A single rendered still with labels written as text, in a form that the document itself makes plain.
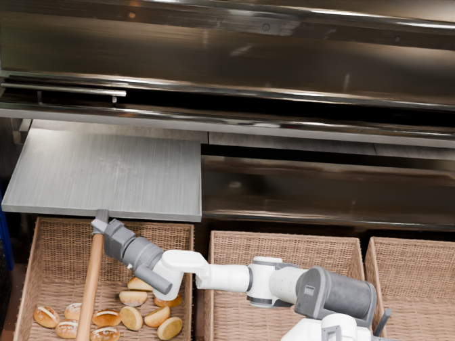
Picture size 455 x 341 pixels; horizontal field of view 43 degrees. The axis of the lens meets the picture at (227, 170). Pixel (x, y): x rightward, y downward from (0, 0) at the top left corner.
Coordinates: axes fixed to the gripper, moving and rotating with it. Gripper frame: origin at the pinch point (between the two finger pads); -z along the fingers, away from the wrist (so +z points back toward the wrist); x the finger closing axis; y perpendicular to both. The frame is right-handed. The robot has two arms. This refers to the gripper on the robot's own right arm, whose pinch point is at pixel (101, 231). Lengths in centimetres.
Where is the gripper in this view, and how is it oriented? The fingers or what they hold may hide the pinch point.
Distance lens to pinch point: 160.7
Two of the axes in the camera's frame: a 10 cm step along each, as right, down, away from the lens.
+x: 1.1, -7.4, -6.6
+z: 8.3, 4.4, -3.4
